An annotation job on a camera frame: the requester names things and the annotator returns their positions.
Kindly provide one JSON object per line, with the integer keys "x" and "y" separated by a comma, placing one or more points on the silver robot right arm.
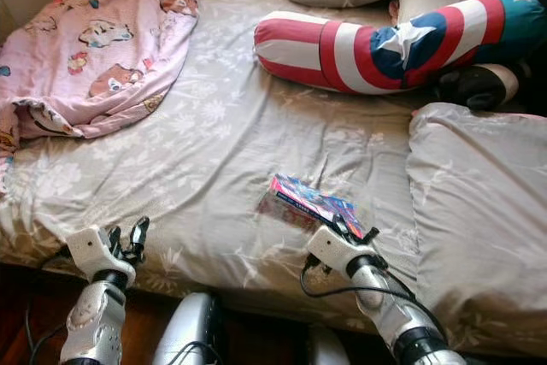
{"x": 397, "y": 314}

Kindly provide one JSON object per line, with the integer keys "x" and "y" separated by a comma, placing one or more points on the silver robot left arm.
{"x": 94, "y": 322}

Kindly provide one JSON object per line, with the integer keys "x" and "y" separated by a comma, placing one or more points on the grey floral bed sheet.
{"x": 239, "y": 151}

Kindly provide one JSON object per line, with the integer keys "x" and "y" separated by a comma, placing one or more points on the black and white plush toy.
{"x": 470, "y": 87}

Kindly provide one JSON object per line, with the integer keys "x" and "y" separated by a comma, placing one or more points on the red white blue star pillow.
{"x": 325, "y": 50}

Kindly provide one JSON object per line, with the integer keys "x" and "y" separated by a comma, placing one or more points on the large grey floral pillow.
{"x": 479, "y": 203}

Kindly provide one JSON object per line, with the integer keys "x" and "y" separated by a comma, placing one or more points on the colourful printed book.
{"x": 312, "y": 201}

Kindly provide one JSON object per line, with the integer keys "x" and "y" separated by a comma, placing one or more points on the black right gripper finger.
{"x": 344, "y": 228}
{"x": 370, "y": 237}

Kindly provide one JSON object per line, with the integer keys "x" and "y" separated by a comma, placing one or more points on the pink cartoon print quilt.
{"x": 102, "y": 57}

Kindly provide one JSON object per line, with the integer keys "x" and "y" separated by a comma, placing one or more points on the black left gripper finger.
{"x": 114, "y": 238}
{"x": 140, "y": 235}

